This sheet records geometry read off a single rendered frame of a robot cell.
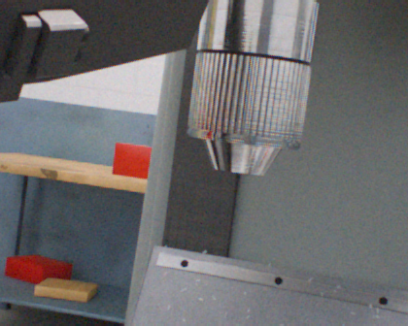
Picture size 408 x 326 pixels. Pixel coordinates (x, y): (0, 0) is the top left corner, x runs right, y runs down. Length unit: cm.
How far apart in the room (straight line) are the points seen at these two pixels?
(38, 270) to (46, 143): 80
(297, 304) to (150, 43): 50
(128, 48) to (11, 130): 494
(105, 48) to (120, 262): 470
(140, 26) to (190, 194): 52
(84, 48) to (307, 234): 52
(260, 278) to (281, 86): 41
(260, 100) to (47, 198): 476
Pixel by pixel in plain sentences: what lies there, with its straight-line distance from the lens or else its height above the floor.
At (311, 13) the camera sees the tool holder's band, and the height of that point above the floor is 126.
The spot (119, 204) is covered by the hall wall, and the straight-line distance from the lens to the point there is 490.
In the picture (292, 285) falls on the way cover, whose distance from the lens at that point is 72.
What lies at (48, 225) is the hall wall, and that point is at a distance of 508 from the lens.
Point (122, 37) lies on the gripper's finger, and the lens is 23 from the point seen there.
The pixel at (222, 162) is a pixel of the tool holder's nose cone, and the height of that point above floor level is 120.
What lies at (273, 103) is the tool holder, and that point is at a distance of 33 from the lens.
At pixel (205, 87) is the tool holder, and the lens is 34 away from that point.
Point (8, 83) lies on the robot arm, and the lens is 21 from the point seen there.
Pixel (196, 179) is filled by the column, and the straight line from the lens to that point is 74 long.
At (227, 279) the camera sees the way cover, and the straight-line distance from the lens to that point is 73.
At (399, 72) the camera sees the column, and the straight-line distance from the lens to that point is 72.
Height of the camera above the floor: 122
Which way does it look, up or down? 3 degrees down
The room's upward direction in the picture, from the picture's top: 7 degrees clockwise
